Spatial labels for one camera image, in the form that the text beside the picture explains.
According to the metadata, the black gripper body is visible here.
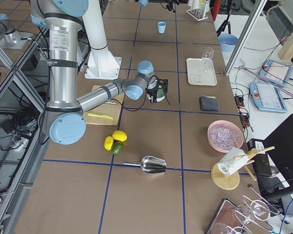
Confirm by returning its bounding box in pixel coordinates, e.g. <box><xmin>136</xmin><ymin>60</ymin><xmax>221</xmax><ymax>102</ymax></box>
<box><xmin>146</xmin><ymin>76</ymin><xmax>168</xmax><ymax>102</ymax></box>

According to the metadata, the mint green bowl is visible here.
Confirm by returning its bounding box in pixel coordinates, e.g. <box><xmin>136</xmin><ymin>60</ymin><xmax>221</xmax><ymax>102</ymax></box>
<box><xmin>147</xmin><ymin>94</ymin><xmax>165</xmax><ymax>103</ymax></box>

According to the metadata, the light blue cup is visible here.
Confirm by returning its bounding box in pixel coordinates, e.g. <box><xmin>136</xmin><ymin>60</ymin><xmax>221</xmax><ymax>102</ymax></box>
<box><xmin>158</xmin><ymin>21</ymin><xmax>167</xmax><ymax>34</ymax></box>

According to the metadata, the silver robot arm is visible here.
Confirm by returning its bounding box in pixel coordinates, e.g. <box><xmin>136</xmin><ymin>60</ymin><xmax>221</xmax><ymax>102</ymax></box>
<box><xmin>30</xmin><ymin>0</ymin><xmax>168</xmax><ymax>145</ymax></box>

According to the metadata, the metal ice scoop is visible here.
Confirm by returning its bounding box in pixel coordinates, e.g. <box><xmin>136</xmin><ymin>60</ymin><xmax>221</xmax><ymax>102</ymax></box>
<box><xmin>123</xmin><ymin>156</ymin><xmax>167</xmax><ymax>174</ymax></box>

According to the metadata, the blue bowl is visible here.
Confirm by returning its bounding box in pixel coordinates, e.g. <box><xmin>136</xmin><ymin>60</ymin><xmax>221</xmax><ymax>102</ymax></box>
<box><xmin>218</xmin><ymin>34</ymin><xmax>238</xmax><ymax>52</ymax></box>

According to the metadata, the pink bowl of ice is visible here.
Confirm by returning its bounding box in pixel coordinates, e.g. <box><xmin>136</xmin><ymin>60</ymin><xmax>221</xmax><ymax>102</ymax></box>
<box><xmin>207</xmin><ymin>120</ymin><xmax>244</xmax><ymax>153</ymax></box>

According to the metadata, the cream bear tray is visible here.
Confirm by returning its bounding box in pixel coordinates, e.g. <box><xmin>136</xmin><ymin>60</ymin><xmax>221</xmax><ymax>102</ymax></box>
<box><xmin>186</xmin><ymin>58</ymin><xmax>217</xmax><ymax>86</ymax></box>

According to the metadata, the dark grey folded cloth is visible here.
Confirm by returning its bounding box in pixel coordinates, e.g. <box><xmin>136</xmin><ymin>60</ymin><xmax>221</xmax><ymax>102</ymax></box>
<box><xmin>199</xmin><ymin>96</ymin><xmax>220</xmax><ymax>111</ymax></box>

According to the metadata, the wooden cutting board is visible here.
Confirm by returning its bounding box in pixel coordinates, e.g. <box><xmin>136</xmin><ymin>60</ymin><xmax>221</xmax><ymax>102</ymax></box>
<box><xmin>84</xmin><ymin>84</ymin><xmax>126</xmax><ymax>127</ymax></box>

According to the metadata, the clear wine glass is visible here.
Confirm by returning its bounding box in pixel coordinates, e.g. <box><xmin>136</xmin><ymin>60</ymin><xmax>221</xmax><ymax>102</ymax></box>
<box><xmin>199</xmin><ymin>47</ymin><xmax>214</xmax><ymax>74</ymax></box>

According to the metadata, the yellow lemon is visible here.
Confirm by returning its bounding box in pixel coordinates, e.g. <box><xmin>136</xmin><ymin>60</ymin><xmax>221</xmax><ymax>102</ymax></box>
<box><xmin>112</xmin><ymin>130</ymin><xmax>127</xmax><ymax>142</ymax></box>
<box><xmin>104</xmin><ymin>136</ymin><xmax>114</xmax><ymax>151</ymax></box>

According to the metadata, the yellow plastic knife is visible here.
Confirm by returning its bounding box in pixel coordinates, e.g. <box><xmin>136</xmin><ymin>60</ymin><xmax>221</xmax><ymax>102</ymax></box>
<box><xmin>87</xmin><ymin>113</ymin><xmax>114</xmax><ymax>120</ymax></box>

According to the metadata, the green lime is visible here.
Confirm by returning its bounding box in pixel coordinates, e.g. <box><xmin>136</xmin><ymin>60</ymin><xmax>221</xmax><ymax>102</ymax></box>
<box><xmin>111</xmin><ymin>141</ymin><xmax>123</xmax><ymax>155</ymax></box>

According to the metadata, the white cup rack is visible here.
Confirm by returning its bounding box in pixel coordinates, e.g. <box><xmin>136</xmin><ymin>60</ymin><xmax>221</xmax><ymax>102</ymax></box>
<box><xmin>186</xmin><ymin>0</ymin><xmax>209</xmax><ymax>21</ymax></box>

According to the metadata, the red cylinder bottle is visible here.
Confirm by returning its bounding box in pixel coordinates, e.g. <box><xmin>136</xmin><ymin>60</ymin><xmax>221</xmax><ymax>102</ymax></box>
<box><xmin>212</xmin><ymin>0</ymin><xmax>222</xmax><ymax>21</ymax></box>

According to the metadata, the white carton box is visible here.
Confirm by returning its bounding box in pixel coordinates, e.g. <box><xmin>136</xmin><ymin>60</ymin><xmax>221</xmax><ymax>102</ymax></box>
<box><xmin>217</xmin><ymin>147</ymin><xmax>249</xmax><ymax>176</ymax></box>

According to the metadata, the lower blue teach pendant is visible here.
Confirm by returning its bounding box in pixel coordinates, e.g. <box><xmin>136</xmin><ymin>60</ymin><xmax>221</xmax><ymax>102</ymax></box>
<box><xmin>250</xmin><ymin>81</ymin><xmax>287</xmax><ymax>113</ymax></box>

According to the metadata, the metal rod green tip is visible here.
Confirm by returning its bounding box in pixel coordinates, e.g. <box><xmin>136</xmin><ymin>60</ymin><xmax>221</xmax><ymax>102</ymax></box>
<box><xmin>239</xmin><ymin>59</ymin><xmax>293</xmax><ymax>98</ymax></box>

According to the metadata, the wooden cup stand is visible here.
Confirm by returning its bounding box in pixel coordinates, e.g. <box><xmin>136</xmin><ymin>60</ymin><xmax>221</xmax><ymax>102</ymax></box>
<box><xmin>211</xmin><ymin>146</ymin><xmax>275</xmax><ymax>190</ymax></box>

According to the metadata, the black monitor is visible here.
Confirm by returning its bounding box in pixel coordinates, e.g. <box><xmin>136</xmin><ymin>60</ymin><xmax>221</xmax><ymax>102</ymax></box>
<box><xmin>263</xmin><ymin>114</ymin><xmax>293</xmax><ymax>201</ymax></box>

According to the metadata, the glass holder rack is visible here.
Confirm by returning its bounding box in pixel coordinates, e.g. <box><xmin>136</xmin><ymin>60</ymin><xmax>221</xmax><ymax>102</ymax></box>
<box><xmin>205</xmin><ymin>195</ymin><xmax>280</xmax><ymax>234</ymax></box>

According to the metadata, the black handled knife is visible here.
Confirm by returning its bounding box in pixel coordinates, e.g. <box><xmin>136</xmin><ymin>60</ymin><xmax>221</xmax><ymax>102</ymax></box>
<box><xmin>105</xmin><ymin>100</ymin><xmax>118</xmax><ymax>105</ymax></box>

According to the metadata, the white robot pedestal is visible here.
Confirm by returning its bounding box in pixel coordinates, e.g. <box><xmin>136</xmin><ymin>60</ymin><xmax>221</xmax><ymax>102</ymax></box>
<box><xmin>83</xmin><ymin>0</ymin><xmax>122</xmax><ymax>80</ymax></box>

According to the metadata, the black camera tripod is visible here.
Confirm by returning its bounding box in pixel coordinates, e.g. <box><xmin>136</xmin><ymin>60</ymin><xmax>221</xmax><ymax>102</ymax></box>
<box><xmin>216</xmin><ymin>0</ymin><xmax>235</xmax><ymax>36</ymax></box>

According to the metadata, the aluminium frame post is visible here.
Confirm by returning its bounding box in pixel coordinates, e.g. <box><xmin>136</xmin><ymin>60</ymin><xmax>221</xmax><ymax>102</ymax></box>
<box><xmin>224</xmin><ymin>0</ymin><xmax>267</xmax><ymax>76</ymax></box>

